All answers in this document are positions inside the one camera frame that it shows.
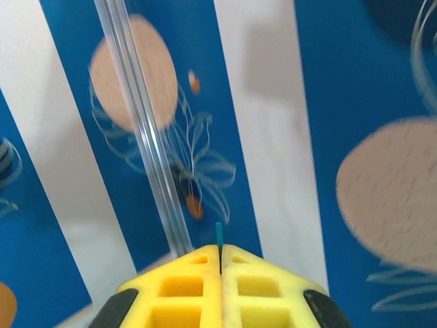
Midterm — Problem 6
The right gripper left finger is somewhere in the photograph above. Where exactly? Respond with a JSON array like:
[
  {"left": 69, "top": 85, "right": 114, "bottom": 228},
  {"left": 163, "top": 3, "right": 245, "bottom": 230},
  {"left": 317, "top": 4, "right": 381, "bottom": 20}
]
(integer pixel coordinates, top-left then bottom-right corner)
[{"left": 88, "top": 244, "right": 223, "bottom": 328}]

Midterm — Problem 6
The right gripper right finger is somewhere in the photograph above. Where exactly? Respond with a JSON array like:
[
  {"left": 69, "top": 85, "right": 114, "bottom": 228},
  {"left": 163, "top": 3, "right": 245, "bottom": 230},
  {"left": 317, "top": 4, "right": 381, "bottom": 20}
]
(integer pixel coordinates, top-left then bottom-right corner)
[{"left": 221, "top": 245, "right": 352, "bottom": 328}]

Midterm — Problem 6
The blue black twisted cable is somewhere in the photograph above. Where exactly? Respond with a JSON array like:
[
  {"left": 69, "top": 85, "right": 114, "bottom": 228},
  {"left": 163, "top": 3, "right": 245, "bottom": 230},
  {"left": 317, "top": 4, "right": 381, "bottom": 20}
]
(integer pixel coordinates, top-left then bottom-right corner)
[{"left": 214, "top": 221, "right": 225, "bottom": 274}]

